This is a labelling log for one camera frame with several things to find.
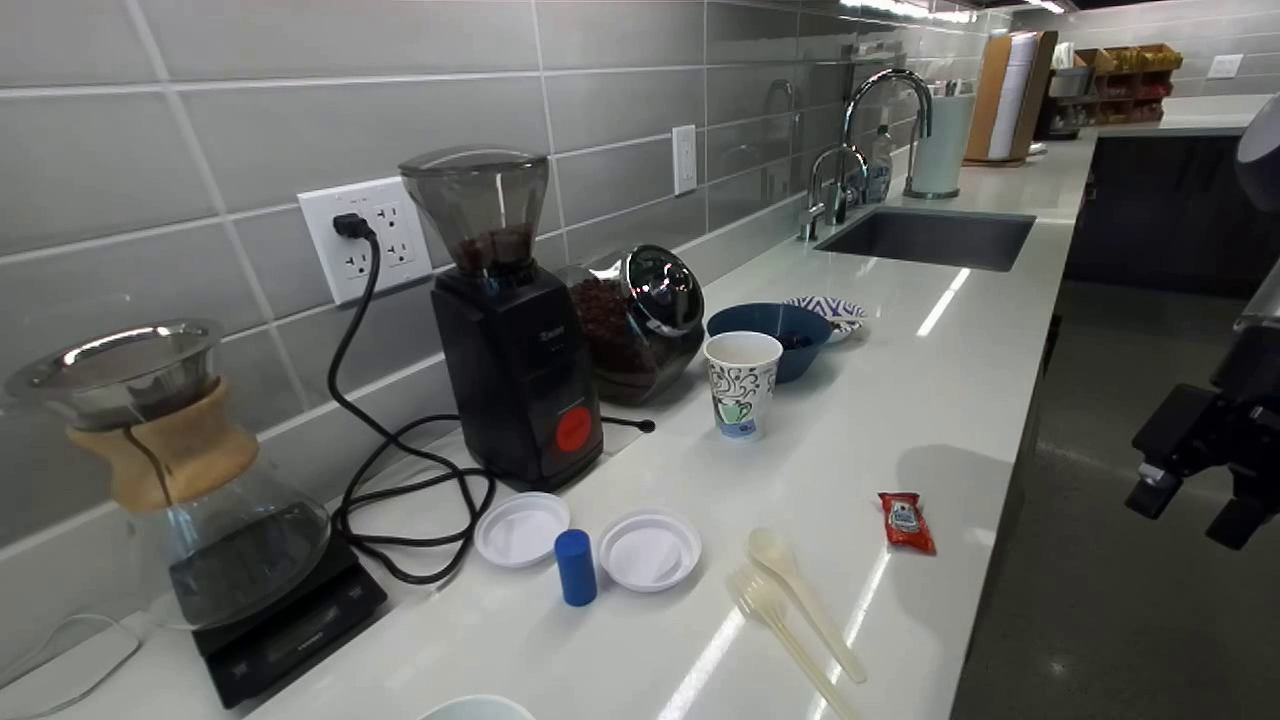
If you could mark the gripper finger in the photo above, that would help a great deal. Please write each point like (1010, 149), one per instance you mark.
(1240, 522)
(1155, 492)

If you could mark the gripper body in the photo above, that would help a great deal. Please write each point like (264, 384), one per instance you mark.
(1252, 400)

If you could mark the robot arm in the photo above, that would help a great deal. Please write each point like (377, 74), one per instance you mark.
(1263, 150)

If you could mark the dark cabinet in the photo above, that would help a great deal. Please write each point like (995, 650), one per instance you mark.
(1160, 210)

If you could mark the red ketchup sachet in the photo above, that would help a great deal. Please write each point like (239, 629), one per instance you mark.
(907, 523)

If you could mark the dark sink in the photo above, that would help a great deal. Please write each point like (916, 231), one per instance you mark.
(930, 240)

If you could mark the snack rack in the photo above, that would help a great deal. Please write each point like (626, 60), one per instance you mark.
(1125, 85)

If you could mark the blue and white patterned plate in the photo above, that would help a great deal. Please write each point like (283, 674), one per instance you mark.
(840, 312)

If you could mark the cream plastic spoon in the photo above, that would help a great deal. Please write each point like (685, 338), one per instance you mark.
(790, 575)

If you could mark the wooden paper plate holder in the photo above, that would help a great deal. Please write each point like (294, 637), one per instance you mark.
(1010, 95)

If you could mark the cream plastic fork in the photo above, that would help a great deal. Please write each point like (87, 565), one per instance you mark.
(775, 620)

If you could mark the paper towel roll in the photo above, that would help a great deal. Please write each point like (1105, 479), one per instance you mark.
(942, 145)

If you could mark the clear soap bottle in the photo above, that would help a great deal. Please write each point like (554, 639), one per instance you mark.
(879, 170)

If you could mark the patterned paper cup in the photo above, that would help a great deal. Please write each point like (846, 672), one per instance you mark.
(742, 390)

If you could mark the blue bowl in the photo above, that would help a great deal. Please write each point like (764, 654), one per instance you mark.
(765, 322)

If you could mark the small chrome tap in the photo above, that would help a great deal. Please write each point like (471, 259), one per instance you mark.
(818, 175)

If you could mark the tall chrome tap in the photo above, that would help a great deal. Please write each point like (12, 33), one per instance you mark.
(893, 74)

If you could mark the white plastic lid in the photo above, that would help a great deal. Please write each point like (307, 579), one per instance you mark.
(520, 530)
(650, 552)

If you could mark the thin black rod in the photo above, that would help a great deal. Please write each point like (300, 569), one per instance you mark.
(632, 424)

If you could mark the glass jar of coffee beans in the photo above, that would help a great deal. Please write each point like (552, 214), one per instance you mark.
(630, 320)

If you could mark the blue cylinder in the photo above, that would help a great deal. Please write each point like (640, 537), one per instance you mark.
(576, 570)

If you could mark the black coffee grinder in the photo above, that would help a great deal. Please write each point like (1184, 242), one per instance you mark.
(520, 370)

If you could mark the white bowl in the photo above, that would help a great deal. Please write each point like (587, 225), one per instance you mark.
(475, 710)

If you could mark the black coffee scale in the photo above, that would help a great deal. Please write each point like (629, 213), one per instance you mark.
(290, 625)

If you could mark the glass carafe with wooden collar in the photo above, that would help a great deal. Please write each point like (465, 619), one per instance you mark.
(190, 480)

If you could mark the metal cone filter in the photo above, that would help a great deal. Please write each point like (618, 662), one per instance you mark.
(120, 375)

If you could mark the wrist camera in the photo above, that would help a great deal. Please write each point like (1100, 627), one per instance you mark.
(1172, 428)

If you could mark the white switch plate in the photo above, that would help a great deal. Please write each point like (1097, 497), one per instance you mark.
(1225, 66)

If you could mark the white narrow wall socket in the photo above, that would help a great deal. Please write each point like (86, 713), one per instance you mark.
(684, 160)

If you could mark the white four-outlet wall socket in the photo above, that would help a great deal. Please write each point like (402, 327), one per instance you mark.
(395, 245)

